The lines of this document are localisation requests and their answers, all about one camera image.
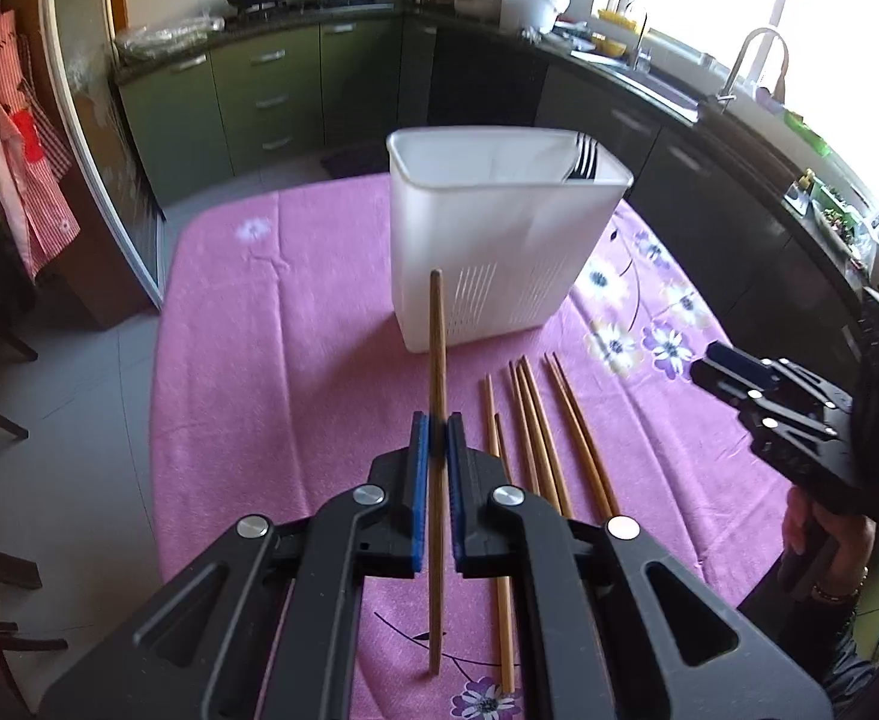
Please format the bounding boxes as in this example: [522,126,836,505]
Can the clear plastic bag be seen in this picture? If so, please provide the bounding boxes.
[113,15,228,62]

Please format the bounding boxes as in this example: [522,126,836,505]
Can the dark kitchen cabinets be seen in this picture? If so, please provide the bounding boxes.
[401,19,879,421]

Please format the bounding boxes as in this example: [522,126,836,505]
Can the kitchen window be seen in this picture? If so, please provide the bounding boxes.
[611,0,879,203]

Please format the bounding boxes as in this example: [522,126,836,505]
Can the red checked apron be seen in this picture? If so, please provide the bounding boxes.
[0,4,82,286]

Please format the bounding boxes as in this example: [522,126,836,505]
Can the bunch of brown chopsticks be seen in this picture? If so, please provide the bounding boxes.
[482,351,622,695]

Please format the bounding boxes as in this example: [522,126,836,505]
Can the green kitchen cabinets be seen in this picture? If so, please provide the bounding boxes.
[113,15,440,205]

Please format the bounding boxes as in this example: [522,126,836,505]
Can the pink floral tablecloth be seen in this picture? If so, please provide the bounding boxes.
[150,172,796,720]

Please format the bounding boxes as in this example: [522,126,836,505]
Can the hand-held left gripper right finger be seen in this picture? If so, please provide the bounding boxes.
[446,411,834,720]

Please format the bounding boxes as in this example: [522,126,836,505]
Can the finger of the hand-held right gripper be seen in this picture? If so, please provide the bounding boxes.
[689,358,858,467]
[707,341,854,412]

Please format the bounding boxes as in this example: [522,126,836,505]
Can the person's right forearm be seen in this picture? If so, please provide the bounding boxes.
[735,577,879,720]

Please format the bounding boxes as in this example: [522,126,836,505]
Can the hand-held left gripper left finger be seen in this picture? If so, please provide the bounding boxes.
[38,411,431,720]

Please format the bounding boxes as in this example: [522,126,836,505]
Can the white plastic utensil holder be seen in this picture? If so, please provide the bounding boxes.
[385,127,635,355]

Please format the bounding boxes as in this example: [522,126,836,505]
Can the metal fork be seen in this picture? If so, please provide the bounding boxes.
[566,133,600,182]

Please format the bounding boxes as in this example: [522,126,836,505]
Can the gas stove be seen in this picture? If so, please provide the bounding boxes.
[235,0,397,22]

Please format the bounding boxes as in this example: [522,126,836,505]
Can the tall steel faucet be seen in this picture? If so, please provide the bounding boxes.
[714,26,790,115]

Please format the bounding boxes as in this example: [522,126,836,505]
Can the person's right hand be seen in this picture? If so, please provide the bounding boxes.
[782,487,879,602]

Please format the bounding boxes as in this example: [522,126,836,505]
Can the small steel faucet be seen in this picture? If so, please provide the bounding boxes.
[623,10,655,74]

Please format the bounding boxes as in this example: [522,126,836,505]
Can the brown wooden chopstick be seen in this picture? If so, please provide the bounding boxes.
[427,270,448,674]

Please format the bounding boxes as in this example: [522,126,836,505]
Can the steel sink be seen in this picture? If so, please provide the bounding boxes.
[596,52,704,123]

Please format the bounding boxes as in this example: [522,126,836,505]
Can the gold bracelet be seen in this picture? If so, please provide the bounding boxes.
[812,579,862,605]

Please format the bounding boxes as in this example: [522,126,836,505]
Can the black kitchen countertop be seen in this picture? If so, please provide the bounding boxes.
[109,0,879,331]

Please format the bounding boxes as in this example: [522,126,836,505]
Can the white plastic bucket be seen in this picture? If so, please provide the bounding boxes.
[499,0,570,35]

